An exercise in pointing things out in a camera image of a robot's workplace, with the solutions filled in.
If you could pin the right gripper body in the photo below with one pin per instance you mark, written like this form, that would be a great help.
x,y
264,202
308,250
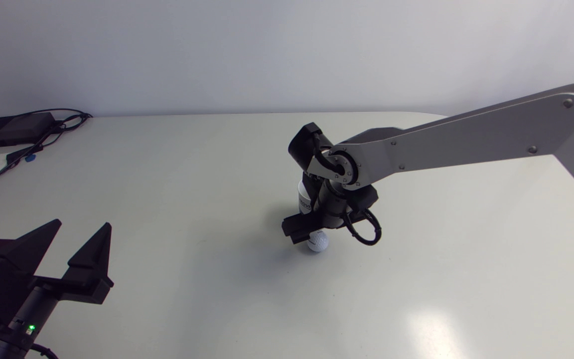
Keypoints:
x,y
333,205

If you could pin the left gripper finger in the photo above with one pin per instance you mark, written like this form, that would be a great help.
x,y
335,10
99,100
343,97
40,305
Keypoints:
x,y
20,259
92,254

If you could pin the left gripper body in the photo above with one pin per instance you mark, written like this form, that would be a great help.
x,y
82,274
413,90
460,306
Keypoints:
x,y
35,306

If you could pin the white golf ball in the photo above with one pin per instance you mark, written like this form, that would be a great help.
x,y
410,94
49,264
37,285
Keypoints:
x,y
318,242

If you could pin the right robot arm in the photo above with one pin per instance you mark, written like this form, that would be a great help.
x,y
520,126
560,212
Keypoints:
x,y
466,134

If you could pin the white mug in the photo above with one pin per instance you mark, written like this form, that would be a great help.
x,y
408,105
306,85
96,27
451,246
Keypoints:
x,y
303,198

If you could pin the black power brick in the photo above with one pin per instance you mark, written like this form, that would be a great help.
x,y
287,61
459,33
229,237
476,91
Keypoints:
x,y
13,129

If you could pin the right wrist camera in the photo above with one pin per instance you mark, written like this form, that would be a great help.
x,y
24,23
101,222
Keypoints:
x,y
365,197

